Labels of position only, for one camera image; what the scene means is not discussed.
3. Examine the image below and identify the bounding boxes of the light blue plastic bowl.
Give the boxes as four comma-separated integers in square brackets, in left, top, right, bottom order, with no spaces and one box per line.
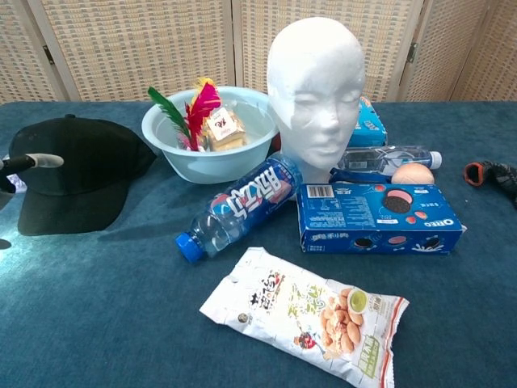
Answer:
[141,86,280,185]

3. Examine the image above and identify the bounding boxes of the white foam mannequin head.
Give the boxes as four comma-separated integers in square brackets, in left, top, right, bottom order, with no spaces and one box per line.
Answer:
[266,16,367,185]

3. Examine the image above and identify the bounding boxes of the white peanut snack bag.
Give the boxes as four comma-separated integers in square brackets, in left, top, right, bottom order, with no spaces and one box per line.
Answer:
[199,246,410,388]

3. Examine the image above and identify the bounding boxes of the clear wrapped cake pack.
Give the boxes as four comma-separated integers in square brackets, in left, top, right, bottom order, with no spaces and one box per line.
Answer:
[201,107,249,153]

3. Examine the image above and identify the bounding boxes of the blue Oreo cookie box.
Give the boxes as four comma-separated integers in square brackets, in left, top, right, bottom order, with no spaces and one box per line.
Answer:
[296,182,468,255]

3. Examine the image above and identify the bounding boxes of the woven folding screen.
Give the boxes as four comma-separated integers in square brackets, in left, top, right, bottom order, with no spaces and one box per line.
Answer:
[0,0,517,104]

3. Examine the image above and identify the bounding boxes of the black baseball cap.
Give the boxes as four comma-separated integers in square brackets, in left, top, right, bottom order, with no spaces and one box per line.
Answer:
[8,114,158,238]

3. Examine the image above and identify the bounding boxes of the grey knit glove orange cuff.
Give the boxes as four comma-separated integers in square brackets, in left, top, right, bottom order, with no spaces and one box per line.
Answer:
[462,160,517,209]

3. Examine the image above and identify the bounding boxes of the dark blue snack packet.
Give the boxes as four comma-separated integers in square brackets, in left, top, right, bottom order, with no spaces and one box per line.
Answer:
[328,167,395,187]

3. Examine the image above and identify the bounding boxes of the colourful feather shuttlecock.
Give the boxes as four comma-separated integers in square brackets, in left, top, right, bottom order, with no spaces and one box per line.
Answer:
[147,77,222,153]

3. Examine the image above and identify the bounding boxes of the blue label sports drink bottle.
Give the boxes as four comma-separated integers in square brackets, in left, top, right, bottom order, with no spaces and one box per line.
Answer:
[174,152,304,265]

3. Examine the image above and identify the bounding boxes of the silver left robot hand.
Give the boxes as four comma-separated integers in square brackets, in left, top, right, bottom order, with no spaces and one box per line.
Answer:
[0,152,65,195]

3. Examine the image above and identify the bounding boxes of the peach round ball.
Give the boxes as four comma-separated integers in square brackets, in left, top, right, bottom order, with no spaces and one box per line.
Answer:
[390,163,436,186]

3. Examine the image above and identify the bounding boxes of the clear water bottle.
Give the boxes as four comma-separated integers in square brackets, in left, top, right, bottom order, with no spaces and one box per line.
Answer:
[337,145,443,177]

